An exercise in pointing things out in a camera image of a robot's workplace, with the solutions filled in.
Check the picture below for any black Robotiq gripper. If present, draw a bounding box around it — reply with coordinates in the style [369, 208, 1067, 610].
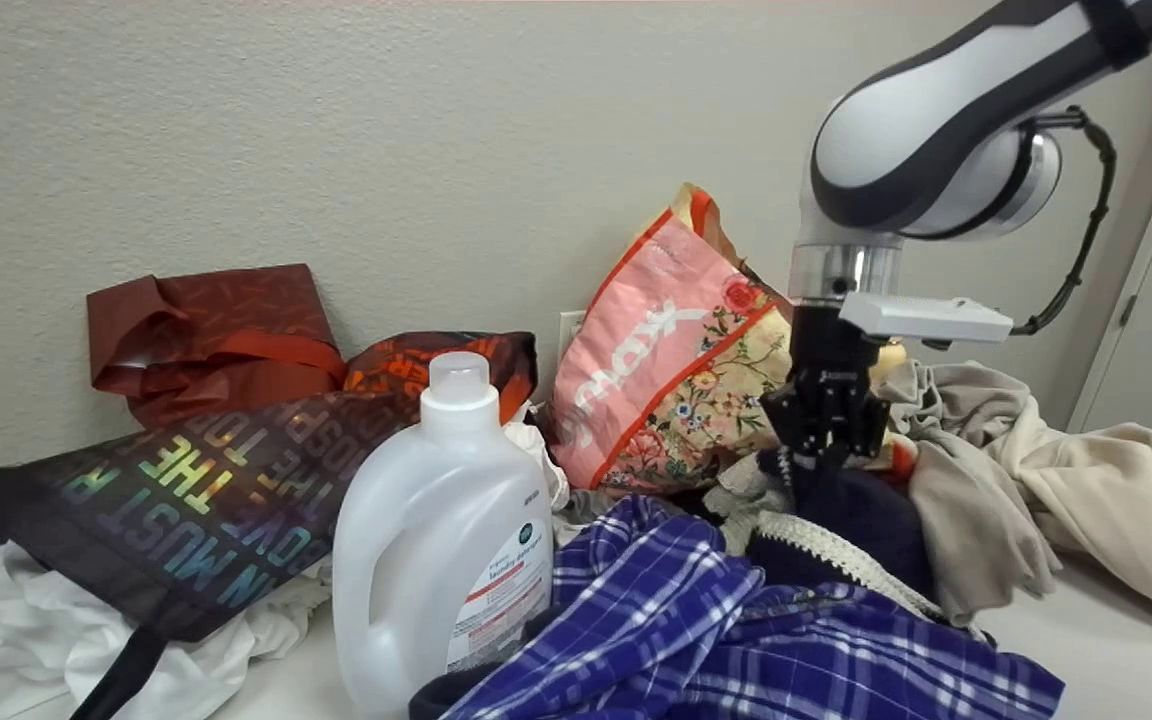
[767, 307, 893, 474]

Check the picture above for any black garment white trim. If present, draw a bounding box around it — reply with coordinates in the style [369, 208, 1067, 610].
[739, 446, 945, 619]

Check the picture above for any gray fleece garment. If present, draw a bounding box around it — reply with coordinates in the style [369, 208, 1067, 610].
[888, 356, 1074, 626]

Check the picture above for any blue plaid cloth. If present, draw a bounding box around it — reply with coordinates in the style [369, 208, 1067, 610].
[439, 493, 1067, 720]

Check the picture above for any cream beige sweatshirt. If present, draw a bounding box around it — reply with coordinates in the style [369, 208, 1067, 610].
[1001, 397, 1152, 641]

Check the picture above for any pink floral tote bag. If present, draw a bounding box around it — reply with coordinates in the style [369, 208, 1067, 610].
[546, 182, 923, 501]

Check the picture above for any translucent detergent jug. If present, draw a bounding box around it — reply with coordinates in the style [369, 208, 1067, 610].
[328, 348, 561, 720]

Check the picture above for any orange patterned bag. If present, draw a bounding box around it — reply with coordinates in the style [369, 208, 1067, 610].
[339, 330, 540, 427]

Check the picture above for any red-brown shopping bag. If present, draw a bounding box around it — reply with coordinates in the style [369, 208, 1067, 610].
[82, 259, 346, 432]

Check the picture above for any black tote rainbow text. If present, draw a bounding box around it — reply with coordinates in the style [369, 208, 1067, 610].
[0, 394, 421, 720]

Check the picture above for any gray wrist camera box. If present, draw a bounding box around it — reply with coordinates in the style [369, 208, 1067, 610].
[836, 292, 1015, 348]

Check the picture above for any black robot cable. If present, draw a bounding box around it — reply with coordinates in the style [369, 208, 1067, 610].
[1010, 102, 1123, 341]

